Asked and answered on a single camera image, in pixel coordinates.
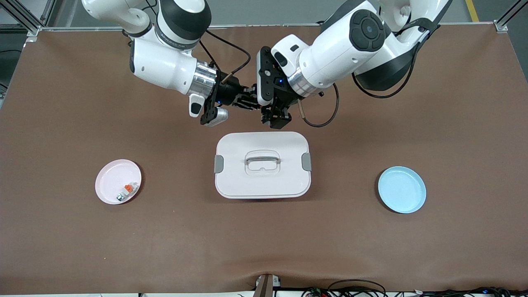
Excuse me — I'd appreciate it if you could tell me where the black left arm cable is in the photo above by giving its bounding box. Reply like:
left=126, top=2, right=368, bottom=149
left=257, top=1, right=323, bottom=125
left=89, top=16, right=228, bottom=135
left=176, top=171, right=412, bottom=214
left=299, top=39, right=425, bottom=127

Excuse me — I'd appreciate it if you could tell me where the aluminium frame post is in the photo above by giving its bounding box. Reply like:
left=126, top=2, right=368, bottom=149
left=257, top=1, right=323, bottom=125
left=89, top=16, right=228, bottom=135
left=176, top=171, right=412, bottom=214
left=0, top=0, right=56, bottom=35
left=494, top=0, right=528, bottom=33

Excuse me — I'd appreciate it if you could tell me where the pink plate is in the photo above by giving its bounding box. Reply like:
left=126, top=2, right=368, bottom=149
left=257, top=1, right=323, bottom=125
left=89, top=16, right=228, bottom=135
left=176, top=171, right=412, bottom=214
left=95, top=159, right=142, bottom=205

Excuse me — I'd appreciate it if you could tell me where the brown table mat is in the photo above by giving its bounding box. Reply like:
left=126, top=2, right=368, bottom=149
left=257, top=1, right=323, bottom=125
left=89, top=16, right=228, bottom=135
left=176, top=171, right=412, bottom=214
left=0, top=24, right=528, bottom=295

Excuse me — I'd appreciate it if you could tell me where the black cable bundle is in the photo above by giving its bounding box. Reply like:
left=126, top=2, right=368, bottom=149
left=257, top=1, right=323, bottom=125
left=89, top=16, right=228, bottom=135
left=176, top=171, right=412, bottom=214
left=301, top=279, right=528, bottom=297

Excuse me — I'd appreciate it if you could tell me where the white lidded storage box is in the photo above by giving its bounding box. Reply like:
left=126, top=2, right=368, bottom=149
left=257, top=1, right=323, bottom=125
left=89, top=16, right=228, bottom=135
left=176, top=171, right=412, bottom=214
left=214, top=131, right=312, bottom=200

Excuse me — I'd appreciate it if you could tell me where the grey orange switch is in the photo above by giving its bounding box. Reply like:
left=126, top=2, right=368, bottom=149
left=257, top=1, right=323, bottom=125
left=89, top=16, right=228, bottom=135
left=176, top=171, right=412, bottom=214
left=116, top=182, right=139, bottom=203

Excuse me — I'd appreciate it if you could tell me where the metal clamp bracket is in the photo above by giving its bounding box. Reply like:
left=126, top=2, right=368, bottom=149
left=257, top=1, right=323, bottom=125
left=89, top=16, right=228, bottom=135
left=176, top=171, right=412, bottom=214
left=254, top=274, right=282, bottom=297

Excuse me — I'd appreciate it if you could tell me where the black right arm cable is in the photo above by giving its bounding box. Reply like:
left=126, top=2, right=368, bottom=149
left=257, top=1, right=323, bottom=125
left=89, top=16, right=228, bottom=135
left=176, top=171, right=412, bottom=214
left=199, top=29, right=251, bottom=85

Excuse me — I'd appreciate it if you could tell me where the light blue plate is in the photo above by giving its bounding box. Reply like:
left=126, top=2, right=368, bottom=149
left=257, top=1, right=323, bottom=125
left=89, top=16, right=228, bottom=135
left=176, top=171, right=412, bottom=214
left=378, top=166, right=427, bottom=214

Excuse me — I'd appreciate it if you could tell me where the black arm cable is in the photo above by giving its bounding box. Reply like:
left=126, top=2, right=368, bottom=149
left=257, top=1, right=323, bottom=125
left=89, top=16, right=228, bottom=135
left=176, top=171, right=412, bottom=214
left=299, top=39, right=425, bottom=127
left=199, top=29, right=251, bottom=85

